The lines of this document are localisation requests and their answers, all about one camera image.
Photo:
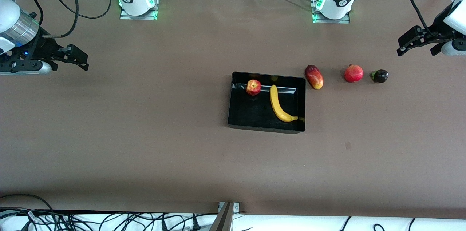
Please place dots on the red yellow mango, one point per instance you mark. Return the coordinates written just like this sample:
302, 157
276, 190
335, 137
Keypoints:
314, 77

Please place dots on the red yellow apple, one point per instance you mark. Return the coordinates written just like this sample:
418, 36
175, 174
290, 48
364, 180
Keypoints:
253, 87

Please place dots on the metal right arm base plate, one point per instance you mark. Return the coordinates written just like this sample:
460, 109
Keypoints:
125, 16

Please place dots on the black rectangular plastic tray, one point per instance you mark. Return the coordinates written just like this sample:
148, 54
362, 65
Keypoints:
255, 109

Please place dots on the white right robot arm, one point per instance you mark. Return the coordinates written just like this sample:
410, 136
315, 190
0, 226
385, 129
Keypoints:
131, 0

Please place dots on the dark purple mangosteen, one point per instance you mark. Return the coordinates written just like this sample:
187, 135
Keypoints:
380, 76

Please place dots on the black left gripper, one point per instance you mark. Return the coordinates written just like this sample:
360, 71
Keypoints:
438, 33

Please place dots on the yellow banana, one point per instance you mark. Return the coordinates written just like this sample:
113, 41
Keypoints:
277, 105

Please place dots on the red pomegranate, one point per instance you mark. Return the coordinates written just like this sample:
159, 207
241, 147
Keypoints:
354, 73

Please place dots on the metal bracket at table edge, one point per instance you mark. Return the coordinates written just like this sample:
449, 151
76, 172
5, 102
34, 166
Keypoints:
225, 218

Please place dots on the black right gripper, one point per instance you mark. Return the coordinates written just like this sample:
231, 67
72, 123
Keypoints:
37, 50

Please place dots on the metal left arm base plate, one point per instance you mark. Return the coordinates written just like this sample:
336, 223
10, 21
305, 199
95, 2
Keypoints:
344, 21

